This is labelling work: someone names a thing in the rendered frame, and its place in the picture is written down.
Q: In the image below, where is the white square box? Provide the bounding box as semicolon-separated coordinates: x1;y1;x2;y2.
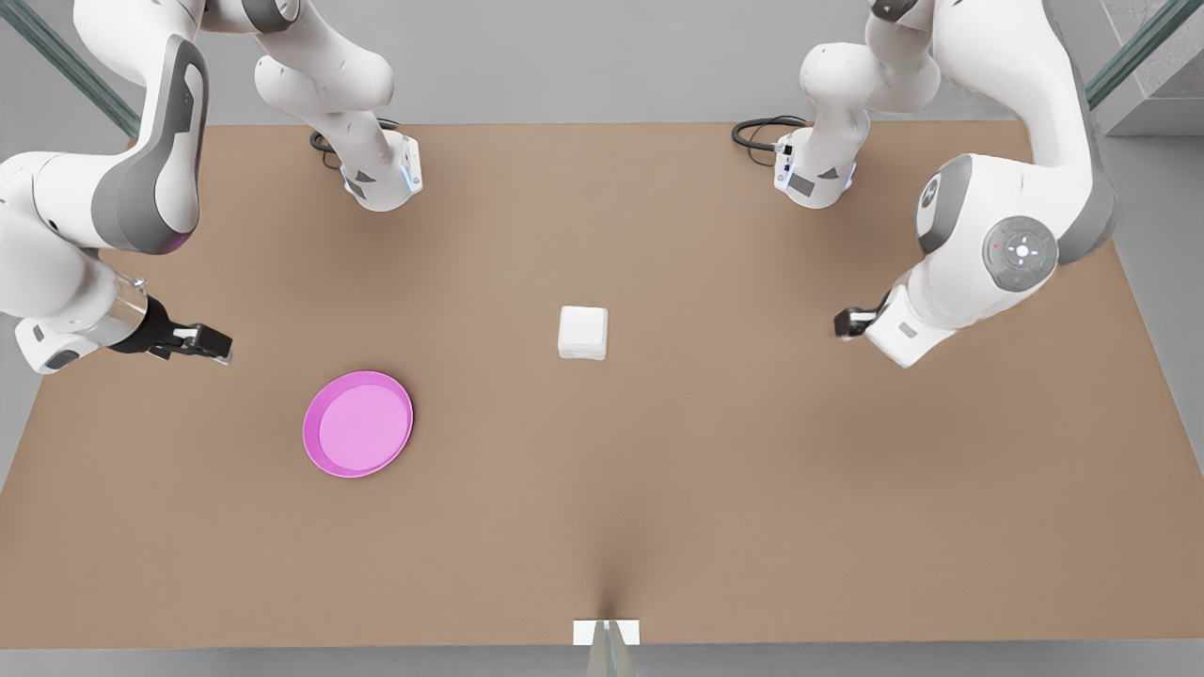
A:
557;306;610;361

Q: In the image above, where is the pink round plate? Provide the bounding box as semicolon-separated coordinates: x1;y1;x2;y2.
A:
302;370;415;479

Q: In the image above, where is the black cable loop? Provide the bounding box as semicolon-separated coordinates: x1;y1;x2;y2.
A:
309;118;403;171
732;116;812;170

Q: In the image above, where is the silver frame post with foot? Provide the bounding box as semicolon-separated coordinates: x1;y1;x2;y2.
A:
573;619;642;677

